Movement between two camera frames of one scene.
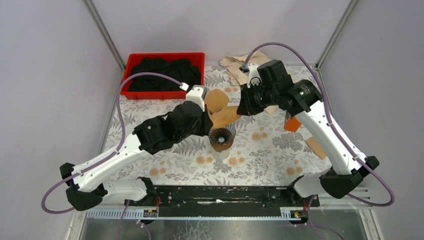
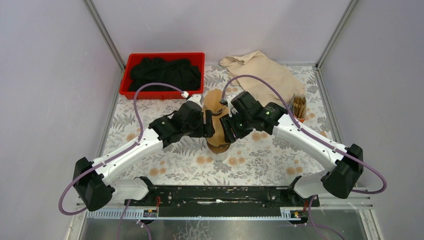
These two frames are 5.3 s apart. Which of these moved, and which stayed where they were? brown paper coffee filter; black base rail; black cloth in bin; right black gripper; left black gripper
Moved: right black gripper
Stayed: brown paper coffee filter; black base rail; black cloth in bin; left black gripper
